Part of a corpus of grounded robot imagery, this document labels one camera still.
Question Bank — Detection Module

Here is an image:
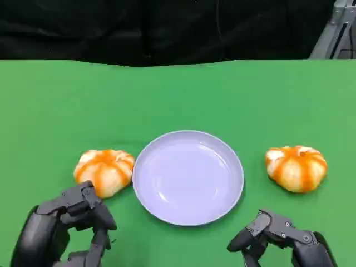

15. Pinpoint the green table cloth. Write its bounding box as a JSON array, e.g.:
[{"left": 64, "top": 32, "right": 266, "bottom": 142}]
[{"left": 0, "top": 57, "right": 356, "bottom": 267}]

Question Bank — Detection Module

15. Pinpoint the orange and white bread roll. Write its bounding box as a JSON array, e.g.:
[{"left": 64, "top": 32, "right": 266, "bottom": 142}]
[
  {"left": 73, "top": 149, "right": 136, "bottom": 199},
  {"left": 264, "top": 145, "right": 328, "bottom": 194}
]

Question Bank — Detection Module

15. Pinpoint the grey metal frame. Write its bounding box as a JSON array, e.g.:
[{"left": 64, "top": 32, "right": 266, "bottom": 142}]
[{"left": 308, "top": 0, "right": 356, "bottom": 60}]

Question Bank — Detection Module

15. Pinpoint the black backdrop curtain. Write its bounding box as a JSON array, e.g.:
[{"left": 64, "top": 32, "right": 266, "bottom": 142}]
[{"left": 0, "top": 0, "right": 339, "bottom": 67}]

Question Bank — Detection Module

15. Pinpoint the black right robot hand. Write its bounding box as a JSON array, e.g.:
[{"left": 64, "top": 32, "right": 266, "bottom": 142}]
[{"left": 226, "top": 209, "right": 339, "bottom": 267}]

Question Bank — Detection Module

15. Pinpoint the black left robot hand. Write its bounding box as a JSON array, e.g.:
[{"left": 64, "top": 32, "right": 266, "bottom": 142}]
[{"left": 9, "top": 180, "right": 118, "bottom": 267}]

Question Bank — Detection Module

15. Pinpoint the lilac plate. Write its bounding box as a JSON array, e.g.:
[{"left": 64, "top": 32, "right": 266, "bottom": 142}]
[{"left": 132, "top": 130, "right": 245, "bottom": 226}]

